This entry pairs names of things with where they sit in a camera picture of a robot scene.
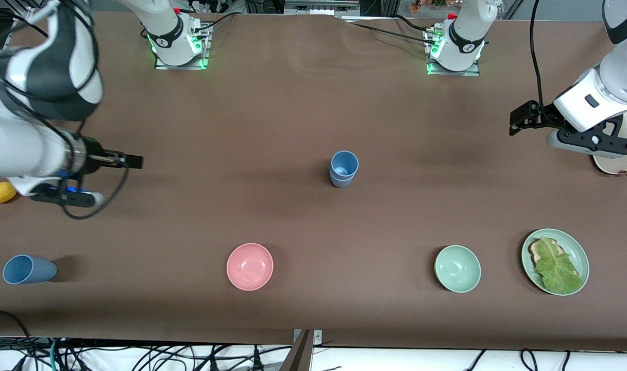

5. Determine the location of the black base cable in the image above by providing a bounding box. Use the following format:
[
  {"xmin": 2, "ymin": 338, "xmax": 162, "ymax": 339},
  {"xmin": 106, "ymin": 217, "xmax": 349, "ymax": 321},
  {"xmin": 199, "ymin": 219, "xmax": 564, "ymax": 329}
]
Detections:
[
  {"xmin": 344, "ymin": 15, "xmax": 437, "ymax": 47},
  {"xmin": 192, "ymin": 13, "xmax": 236, "ymax": 32}
]

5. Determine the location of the green bowl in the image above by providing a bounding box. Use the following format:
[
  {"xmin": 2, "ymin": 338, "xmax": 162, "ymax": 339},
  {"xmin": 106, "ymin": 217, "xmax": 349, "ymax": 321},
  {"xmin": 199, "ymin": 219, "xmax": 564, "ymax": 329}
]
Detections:
[{"xmin": 434, "ymin": 245, "xmax": 482, "ymax": 293}]

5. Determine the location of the green plate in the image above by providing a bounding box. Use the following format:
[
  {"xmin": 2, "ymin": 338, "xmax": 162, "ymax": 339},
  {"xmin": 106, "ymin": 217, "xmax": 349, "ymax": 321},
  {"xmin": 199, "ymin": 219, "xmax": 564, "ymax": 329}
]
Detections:
[{"xmin": 521, "ymin": 228, "xmax": 590, "ymax": 296}]

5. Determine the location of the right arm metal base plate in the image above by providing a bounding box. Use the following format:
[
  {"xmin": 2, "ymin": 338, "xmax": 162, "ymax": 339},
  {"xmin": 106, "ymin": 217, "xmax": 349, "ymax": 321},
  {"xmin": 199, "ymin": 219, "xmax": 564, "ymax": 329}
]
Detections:
[{"xmin": 155, "ymin": 21, "xmax": 211, "ymax": 70}]

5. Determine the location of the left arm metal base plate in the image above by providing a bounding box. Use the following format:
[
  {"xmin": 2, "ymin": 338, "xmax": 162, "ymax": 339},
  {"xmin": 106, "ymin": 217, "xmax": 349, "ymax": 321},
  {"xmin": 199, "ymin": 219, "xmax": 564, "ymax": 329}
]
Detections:
[{"xmin": 427, "ymin": 28, "xmax": 481, "ymax": 77}]

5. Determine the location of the toasted bread slice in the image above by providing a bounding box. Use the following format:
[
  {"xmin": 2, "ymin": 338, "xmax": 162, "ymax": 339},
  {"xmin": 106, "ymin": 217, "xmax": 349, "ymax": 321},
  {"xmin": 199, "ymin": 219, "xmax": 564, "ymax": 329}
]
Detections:
[{"xmin": 529, "ymin": 238, "xmax": 581, "ymax": 279}]

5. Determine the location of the green lettuce leaf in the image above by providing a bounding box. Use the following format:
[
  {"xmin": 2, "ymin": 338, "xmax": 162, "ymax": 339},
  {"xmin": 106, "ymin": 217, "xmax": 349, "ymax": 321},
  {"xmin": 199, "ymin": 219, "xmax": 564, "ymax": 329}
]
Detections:
[{"xmin": 536, "ymin": 238, "xmax": 584, "ymax": 293}]

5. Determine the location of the cream toaster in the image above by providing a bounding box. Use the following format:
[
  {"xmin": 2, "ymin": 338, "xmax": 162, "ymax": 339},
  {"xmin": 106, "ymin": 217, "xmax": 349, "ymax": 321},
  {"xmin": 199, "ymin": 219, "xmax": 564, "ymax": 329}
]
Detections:
[{"xmin": 593, "ymin": 106, "xmax": 627, "ymax": 177}]

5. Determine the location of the black looped floor cable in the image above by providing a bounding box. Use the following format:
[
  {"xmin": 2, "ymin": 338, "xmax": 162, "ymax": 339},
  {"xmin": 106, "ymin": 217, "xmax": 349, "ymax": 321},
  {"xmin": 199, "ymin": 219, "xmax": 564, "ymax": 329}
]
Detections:
[{"xmin": 0, "ymin": 309, "xmax": 38, "ymax": 371}]

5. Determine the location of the metal rail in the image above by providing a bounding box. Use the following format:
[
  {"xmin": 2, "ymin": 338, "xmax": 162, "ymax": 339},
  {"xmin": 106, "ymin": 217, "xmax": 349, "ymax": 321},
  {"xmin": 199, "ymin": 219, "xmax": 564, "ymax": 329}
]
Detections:
[{"xmin": 284, "ymin": 0, "xmax": 361, "ymax": 16}]

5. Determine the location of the metal camera bracket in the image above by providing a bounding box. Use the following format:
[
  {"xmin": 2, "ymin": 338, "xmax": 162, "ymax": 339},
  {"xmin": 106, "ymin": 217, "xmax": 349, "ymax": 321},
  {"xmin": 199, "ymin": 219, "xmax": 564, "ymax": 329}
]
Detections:
[{"xmin": 278, "ymin": 329, "xmax": 323, "ymax": 371}]

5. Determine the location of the blue cup holding tissue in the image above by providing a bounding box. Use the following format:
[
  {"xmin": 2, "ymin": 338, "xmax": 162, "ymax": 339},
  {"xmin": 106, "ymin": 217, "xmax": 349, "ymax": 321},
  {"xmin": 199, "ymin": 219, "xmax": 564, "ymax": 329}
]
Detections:
[{"xmin": 329, "ymin": 171, "xmax": 356, "ymax": 189}]

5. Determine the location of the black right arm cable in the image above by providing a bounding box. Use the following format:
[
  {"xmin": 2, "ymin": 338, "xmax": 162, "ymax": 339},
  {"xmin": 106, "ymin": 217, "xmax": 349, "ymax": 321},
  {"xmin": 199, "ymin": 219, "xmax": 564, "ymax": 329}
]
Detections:
[{"xmin": 61, "ymin": 167, "xmax": 131, "ymax": 221}]

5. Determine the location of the pink bowl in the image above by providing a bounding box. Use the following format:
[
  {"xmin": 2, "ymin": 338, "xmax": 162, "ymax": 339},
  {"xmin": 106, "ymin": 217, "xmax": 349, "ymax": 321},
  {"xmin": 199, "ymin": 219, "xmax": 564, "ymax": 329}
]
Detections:
[{"xmin": 226, "ymin": 243, "xmax": 274, "ymax": 292}]

